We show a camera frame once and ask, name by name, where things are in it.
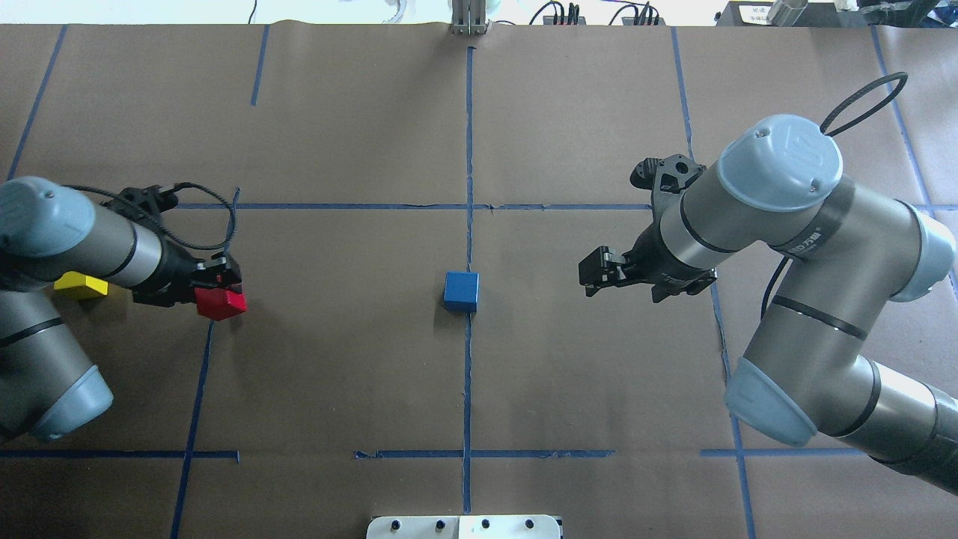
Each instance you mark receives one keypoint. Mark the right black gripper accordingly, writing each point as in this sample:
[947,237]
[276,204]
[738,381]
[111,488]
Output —
[653,260]

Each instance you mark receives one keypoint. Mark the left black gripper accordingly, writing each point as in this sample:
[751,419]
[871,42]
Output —
[174,275]

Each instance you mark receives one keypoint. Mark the red wooden cube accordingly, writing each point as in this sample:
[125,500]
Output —
[219,304]

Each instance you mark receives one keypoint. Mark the blue wooden cube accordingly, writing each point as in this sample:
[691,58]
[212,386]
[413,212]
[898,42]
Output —
[461,292]

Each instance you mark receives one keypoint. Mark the yellow wooden cube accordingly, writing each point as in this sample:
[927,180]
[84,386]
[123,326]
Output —
[80,287]

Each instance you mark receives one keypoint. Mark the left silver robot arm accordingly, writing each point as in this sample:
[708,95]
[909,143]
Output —
[69,242]

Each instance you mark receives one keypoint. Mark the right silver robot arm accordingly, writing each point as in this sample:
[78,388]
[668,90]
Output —
[852,251]

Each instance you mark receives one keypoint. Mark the far orange black adapter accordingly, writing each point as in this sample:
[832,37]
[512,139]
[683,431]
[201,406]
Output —
[554,13]

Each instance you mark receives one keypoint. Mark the black box under cylinder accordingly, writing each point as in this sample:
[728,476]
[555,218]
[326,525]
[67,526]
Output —
[818,14]

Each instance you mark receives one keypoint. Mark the metal cylinder weight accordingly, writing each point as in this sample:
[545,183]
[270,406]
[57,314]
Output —
[785,13]

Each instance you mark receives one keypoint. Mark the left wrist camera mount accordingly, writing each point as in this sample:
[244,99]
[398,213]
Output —
[142,204]

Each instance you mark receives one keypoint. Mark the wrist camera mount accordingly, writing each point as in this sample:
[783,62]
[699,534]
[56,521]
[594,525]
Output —
[142,204]
[666,179]

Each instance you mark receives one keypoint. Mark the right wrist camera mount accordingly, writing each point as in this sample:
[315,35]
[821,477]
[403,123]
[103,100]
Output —
[666,179]

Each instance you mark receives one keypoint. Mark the aluminium frame post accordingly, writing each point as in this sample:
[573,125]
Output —
[469,17]

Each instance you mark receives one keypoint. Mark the white mast base plate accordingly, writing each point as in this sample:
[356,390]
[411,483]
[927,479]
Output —
[467,526]

